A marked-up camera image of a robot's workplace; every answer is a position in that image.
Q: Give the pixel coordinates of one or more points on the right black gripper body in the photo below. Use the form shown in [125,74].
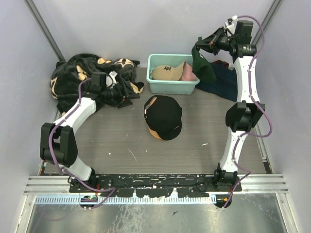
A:
[219,41]

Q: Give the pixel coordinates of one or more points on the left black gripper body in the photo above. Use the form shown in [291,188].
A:
[116,94]

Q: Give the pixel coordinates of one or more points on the green baseball cap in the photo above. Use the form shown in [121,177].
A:
[201,67]

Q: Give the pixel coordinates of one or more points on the navy blue sweater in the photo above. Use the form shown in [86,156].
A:
[226,84]

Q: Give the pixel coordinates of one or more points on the teal plastic bin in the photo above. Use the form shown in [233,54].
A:
[169,87]

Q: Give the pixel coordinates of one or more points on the black floral fleece blanket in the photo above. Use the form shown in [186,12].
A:
[68,75]

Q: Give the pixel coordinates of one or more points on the black baseball cap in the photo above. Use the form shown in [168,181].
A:
[163,114]

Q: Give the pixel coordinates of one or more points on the wooden hat stand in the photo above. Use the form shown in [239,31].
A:
[154,134]

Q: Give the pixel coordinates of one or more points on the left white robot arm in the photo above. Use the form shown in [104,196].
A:
[58,142]

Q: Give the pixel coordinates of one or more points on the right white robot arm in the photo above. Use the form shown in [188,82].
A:
[242,117]

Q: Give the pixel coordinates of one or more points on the tan baseball cap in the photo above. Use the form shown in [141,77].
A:
[168,73]

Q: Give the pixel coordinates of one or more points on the pink baseball cap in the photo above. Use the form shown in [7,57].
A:
[187,74]

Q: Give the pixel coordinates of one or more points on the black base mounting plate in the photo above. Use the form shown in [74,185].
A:
[158,185]

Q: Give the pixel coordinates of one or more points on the right aluminium corner post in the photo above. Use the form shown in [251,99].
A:
[271,12]

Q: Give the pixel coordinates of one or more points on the aluminium corner post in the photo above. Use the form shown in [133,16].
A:
[44,28]
[271,12]

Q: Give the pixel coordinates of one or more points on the left aluminium corner post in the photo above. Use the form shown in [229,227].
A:
[44,28]

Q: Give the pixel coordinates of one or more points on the white slotted cable duct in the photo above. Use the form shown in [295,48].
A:
[93,200]

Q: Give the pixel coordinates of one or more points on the aluminium front rail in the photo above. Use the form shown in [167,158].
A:
[256,183]

